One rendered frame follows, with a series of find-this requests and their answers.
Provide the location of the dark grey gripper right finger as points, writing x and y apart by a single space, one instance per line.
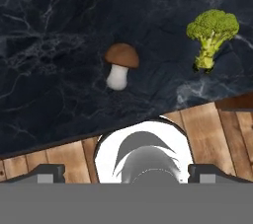
204 170

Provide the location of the round white and grey object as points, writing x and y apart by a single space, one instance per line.
108 159

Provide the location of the green broccoli floret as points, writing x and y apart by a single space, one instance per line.
212 25

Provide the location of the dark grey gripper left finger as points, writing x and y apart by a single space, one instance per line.
49 172

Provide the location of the brown cap white mushroom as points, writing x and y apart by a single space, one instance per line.
119 60

